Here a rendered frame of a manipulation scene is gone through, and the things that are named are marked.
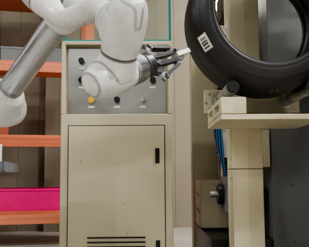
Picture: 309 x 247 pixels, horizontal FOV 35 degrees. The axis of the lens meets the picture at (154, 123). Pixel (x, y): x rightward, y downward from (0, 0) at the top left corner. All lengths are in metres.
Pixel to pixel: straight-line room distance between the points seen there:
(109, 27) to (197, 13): 0.56
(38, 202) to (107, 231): 2.06
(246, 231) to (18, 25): 4.29
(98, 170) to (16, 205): 2.11
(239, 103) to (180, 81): 4.09
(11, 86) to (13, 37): 3.74
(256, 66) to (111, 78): 0.61
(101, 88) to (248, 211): 1.01
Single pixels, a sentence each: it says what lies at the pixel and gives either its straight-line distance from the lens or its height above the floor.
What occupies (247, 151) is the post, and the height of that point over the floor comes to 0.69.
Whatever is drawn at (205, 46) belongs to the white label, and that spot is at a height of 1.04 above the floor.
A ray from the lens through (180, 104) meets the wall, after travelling 5.73.
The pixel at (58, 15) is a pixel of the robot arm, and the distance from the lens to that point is 1.57.
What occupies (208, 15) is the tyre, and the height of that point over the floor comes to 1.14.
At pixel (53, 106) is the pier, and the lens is 5.49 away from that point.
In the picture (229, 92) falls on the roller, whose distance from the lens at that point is 1.72.
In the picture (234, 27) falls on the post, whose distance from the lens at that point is 2.16.
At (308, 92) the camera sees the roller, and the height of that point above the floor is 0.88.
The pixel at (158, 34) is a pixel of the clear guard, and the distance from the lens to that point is 2.53.
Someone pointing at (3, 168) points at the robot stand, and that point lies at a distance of 1.83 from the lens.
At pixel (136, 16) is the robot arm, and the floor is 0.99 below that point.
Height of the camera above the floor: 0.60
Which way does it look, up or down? 6 degrees up
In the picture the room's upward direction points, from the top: straight up
